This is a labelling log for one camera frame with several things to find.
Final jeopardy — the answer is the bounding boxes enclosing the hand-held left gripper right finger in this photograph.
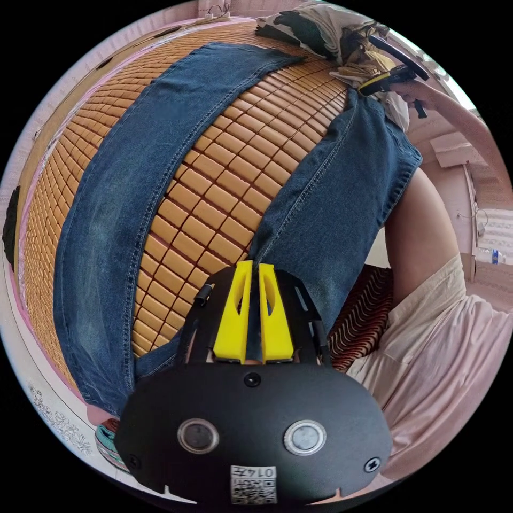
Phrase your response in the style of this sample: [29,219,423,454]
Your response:
[258,262,294,364]

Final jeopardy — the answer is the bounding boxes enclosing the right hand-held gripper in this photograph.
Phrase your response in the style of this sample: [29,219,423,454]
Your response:
[357,64,429,119]

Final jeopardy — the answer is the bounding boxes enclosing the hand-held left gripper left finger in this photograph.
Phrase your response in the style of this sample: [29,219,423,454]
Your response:
[213,260,254,365]

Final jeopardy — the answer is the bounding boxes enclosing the blue jeans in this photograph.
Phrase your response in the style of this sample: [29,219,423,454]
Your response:
[52,42,424,418]

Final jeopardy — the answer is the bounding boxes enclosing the person's right forearm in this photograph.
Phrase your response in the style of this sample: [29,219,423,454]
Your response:
[431,84,499,163]

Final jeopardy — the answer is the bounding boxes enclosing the person's right hand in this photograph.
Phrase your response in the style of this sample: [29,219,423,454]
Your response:
[394,80,440,113]

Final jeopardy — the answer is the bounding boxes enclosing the pile of clothes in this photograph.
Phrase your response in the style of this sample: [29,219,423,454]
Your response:
[255,1,412,133]

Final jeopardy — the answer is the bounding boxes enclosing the person's body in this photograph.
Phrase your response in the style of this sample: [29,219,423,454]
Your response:
[328,166,513,484]

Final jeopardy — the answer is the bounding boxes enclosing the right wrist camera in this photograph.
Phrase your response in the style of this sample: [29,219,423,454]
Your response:
[368,35,430,80]

